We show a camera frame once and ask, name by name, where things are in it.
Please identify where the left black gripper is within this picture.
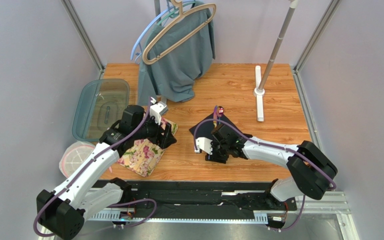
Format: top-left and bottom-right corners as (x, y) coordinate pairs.
(132, 111), (177, 149)

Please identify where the iridescent spoon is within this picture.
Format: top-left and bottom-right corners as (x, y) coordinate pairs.
(217, 106), (224, 120)

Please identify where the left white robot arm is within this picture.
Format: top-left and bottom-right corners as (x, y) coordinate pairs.
(33, 99), (177, 240)

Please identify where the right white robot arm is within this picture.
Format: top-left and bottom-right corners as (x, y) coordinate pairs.
(195, 123), (338, 202)

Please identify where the floral fabric tray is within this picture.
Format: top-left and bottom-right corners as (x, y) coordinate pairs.
(116, 117), (179, 178)

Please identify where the white garment rack base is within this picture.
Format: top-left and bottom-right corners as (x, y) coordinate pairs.
(159, 95), (168, 105)

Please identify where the clear teal container lid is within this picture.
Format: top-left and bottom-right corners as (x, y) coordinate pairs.
(72, 78), (130, 142)

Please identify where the grey pole white base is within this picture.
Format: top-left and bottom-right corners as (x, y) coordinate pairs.
(253, 0), (300, 123)

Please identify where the white pink mesh basket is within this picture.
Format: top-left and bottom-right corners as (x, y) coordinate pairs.
(59, 141), (95, 178)

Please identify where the grey-green hanging shirt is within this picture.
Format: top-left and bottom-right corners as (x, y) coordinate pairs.
(137, 8), (216, 106)

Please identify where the beige clothes hanger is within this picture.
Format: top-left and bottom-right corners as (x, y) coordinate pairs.
(140, 0), (217, 65)

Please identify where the light blue clothes hanger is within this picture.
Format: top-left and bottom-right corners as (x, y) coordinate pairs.
(130, 0), (196, 65)

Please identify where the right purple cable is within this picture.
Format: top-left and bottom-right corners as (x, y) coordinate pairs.
(192, 118), (338, 233)

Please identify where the purple cable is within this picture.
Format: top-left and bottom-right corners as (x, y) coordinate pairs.
(33, 97), (158, 238)
(192, 118), (338, 233)

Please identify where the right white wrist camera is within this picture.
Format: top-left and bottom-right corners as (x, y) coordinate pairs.
(194, 137), (213, 155)

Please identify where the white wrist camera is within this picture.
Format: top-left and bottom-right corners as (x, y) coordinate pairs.
(149, 97), (169, 125)
(194, 137), (213, 155)

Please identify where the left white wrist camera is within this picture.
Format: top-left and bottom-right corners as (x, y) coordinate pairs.
(149, 97), (169, 125)

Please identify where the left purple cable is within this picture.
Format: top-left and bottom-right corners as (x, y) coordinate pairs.
(33, 97), (158, 238)

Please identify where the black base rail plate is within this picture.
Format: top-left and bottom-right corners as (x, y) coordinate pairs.
(88, 179), (313, 222)

